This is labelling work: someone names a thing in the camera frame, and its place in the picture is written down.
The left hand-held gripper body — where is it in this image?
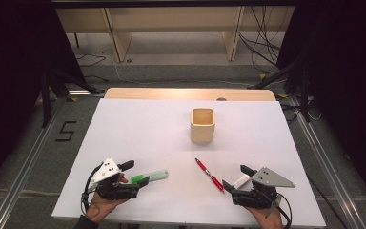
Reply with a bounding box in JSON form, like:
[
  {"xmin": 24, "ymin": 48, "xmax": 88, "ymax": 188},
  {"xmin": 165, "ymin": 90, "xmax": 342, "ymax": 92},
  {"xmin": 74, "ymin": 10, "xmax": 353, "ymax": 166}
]
[{"xmin": 90, "ymin": 157, "xmax": 141, "ymax": 201}]

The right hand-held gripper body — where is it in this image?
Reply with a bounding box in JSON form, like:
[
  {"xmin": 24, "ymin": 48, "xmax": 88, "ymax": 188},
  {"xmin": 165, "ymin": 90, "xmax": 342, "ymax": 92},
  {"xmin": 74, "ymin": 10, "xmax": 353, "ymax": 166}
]
[{"xmin": 231, "ymin": 166, "xmax": 296, "ymax": 211}]

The green highlighter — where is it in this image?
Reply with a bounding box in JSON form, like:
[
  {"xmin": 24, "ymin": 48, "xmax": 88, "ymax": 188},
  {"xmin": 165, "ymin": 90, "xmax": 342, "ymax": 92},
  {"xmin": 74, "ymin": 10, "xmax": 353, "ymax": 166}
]
[{"xmin": 131, "ymin": 170, "xmax": 170, "ymax": 185}]

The white glue stick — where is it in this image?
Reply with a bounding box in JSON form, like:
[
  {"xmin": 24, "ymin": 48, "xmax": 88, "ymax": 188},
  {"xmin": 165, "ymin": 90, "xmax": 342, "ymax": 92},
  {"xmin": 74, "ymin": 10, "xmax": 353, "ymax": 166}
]
[{"xmin": 232, "ymin": 174, "xmax": 253, "ymax": 189}]

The red pen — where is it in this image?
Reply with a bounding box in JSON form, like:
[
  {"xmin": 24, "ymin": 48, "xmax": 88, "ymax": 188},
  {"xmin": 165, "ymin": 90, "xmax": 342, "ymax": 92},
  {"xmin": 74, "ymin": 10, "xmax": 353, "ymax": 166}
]
[{"xmin": 194, "ymin": 157, "xmax": 225, "ymax": 193}]

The beige square pen holder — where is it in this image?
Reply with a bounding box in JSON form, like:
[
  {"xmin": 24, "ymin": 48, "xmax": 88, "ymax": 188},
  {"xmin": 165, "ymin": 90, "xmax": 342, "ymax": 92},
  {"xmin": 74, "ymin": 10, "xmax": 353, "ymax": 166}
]
[{"xmin": 190, "ymin": 107, "xmax": 216, "ymax": 145}]

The person's left hand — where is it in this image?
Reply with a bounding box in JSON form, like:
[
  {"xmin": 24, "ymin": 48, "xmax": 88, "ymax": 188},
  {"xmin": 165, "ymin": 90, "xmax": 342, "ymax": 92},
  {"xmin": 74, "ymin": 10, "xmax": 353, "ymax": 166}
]
[{"xmin": 85, "ymin": 173, "xmax": 130, "ymax": 223}]

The person's right hand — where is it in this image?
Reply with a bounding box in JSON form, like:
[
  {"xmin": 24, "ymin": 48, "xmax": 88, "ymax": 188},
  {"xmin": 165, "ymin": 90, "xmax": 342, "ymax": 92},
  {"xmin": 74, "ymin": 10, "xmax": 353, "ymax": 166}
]
[{"xmin": 244, "ymin": 204, "xmax": 285, "ymax": 229}]

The white table board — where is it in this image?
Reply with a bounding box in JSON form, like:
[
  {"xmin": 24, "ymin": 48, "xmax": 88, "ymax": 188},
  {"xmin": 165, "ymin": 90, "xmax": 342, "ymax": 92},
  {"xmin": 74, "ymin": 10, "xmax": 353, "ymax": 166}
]
[{"xmin": 51, "ymin": 97, "xmax": 327, "ymax": 228}]

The light wooden table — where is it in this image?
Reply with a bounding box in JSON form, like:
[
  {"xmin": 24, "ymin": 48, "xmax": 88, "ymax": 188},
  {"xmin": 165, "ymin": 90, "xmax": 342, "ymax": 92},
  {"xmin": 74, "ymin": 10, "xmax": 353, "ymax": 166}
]
[{"xmin": 104, "ymin": 88, "xmax": 276, "ymax": 102}]

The black tripod stand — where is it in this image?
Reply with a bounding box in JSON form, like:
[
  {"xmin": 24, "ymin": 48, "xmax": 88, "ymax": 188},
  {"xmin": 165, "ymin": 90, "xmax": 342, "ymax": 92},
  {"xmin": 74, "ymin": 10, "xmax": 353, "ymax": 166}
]
[
  {"xmin": 39, "ymin": 68, "xmax": 99, "ymax": 128},
  {"xmin": 247, "ymin": 53, "xmax": 313, "ymax": 123}
]

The light wooden background desk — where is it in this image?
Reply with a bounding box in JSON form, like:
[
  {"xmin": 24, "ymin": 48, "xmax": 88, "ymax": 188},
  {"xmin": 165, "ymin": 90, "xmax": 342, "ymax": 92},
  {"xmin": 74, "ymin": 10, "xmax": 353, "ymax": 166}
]
[{"xmin": 55, "ymin": 6, "xmax": 296, "ymax": 63}]

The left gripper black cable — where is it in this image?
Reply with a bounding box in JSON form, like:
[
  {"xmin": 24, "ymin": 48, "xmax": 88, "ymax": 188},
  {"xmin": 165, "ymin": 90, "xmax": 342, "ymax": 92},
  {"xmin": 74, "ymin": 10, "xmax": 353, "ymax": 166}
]
[{"xmin": 80, "ymin": 163, "xmax": 104, "ymax": 215}]

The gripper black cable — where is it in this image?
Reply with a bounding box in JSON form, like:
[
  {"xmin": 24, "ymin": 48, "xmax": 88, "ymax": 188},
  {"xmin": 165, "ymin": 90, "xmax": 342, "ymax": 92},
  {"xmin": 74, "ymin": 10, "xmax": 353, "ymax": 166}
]
[
  {"xmin": 266, "ymin": 190, "xmax": 294, "ymax": 229},
  {"xmin": 80, "ymin": 163, "xmax": 104, "ymax": 215}
]

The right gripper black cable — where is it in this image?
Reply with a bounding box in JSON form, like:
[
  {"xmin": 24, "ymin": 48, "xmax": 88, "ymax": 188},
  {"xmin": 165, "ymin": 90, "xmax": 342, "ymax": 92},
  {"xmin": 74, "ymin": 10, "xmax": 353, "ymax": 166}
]
[{"xmin": 266, "ymin": 190, "xmax": 294, "ymax": 229}]

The thin black floor cable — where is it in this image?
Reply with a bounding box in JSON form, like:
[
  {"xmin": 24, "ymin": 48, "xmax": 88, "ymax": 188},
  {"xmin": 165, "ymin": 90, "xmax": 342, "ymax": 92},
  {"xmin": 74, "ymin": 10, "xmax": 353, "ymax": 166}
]
[{"xmin": 308, "ymin": 176, "xmax": 347, "ymax": 229}]

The aluminium floor rail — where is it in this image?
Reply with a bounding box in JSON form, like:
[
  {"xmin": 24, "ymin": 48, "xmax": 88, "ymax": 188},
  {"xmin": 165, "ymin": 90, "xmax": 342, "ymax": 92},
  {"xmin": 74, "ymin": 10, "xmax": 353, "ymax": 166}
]
[
  {"xmin": 0, "ymin": 90, "xmax": 106, "ymax": 229},
  {"xmin": 287, "ymin": 94, "xmax": 366, "ymax": 229}
]

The bundle of black cables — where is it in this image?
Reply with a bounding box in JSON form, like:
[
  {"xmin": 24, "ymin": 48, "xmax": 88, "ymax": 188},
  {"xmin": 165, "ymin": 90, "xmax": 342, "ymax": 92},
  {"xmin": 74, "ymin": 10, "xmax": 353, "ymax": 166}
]
[{"xmin": 237, "ymin": 6, "xmax": 287, "ymax": 74}]

